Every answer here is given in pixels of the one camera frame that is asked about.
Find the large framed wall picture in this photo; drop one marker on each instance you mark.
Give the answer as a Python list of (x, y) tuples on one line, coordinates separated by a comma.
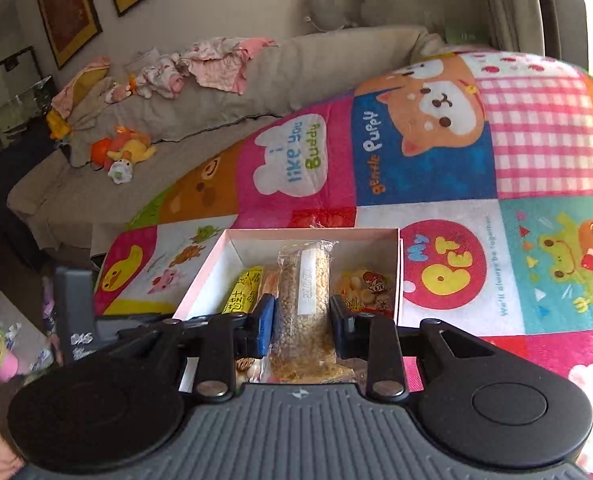
[(66, 7)]

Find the yellow toy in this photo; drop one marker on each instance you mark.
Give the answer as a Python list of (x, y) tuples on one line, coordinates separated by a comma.
[(57, 125)]

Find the orange plush toy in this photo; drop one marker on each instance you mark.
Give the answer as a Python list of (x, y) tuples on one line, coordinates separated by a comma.
[(121, 147)]

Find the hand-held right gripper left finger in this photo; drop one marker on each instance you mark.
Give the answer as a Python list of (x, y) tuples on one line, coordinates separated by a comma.
[(265, 325)]

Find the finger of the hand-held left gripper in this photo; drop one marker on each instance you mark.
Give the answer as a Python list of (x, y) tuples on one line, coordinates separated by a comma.
[(146, 321)]

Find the cartoon print cookie packet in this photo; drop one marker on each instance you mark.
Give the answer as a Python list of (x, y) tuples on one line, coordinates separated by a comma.
[(369, 285)]

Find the white green toy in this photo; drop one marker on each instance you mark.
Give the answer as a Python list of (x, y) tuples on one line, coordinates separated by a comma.
[(120, 172)]

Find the clear cereal bar packet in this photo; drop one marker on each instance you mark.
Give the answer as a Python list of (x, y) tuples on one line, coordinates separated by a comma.
[(304, 305)]

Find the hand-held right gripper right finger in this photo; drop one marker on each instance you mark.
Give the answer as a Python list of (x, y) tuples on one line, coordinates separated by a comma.
[(340, 325)]

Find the beige curtain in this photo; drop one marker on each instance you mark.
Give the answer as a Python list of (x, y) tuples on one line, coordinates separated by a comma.
[(509, 5)]

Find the pink cardboard box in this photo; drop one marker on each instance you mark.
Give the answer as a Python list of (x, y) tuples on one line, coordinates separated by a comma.
[(386, 270)]

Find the pink floral clothes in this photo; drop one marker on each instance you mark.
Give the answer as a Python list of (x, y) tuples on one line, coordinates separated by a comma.
[(221, 62)]

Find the beige sofa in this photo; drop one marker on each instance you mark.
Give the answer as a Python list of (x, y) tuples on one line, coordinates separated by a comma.
[(276, 75)]

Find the beige cloth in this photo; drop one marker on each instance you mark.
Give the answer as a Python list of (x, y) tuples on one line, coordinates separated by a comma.
[(94, 120)]

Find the white pink baby clothes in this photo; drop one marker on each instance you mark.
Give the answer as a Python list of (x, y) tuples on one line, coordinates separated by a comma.
[(164, 75)]

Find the small doll toy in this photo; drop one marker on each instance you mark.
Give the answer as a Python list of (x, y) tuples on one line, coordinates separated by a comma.
[(119, 91)]

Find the pink yellow garment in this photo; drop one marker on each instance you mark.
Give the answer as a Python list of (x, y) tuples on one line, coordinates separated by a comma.
[(79, 85)]

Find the colourful printed play mat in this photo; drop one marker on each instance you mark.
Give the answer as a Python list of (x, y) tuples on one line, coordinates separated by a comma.
[(426, 170)]

